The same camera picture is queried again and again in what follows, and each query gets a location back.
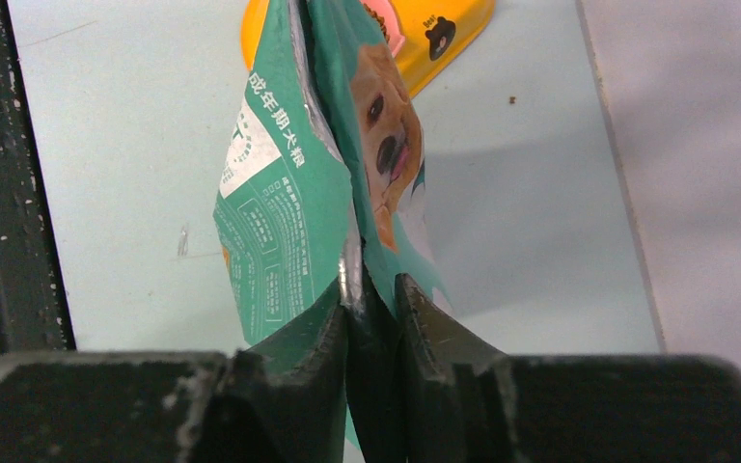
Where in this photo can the brown pet food kibble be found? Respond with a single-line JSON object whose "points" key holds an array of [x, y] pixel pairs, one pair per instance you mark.
{"points": [[379, 19]]}

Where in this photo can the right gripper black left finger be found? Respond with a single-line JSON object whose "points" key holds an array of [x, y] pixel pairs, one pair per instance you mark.
{"points": [[281, 400]]}

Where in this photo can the pink cat ear bowl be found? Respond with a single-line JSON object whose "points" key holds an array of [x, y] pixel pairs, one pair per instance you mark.
{"points": [[387, 9]]}

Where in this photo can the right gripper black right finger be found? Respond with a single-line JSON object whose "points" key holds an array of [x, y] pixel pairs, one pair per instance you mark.
{"points": [[467, 401]]}

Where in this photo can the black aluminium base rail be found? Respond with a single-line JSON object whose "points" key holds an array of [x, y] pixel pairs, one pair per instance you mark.
{"points": [[34, 312]]}

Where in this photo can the yellow double bowl feeder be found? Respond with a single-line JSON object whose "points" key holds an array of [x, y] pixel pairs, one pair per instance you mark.
{"points": [[436, 32]]}

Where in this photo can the green white pet food bag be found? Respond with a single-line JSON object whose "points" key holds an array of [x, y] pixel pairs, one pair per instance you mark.
{"points": [[327, 148]]}

